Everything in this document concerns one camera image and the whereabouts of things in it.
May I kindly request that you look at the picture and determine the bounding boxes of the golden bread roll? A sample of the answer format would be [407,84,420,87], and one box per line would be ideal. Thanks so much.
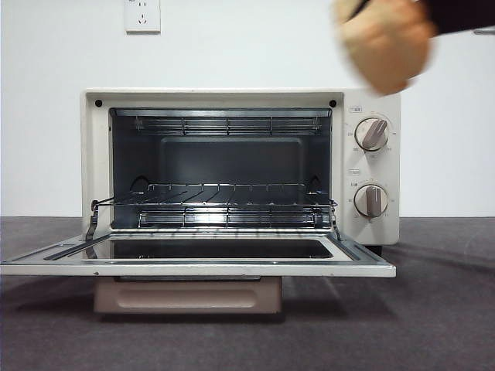
[334,0,436,97]

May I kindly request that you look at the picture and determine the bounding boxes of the glass oven door with handle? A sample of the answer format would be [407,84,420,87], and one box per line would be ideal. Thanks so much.
[0,230,398,315]

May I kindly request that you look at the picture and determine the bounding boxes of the round oven knob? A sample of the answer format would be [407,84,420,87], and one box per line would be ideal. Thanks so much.
[354,117,391,151]
[353,184,390,218]

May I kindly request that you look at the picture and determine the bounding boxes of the white toaster oven body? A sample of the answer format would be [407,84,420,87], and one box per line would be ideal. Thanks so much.
[80,87,402,256]

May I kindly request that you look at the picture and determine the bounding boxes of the metal wire oven rack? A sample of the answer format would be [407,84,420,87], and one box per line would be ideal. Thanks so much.
[90,182,339,213]

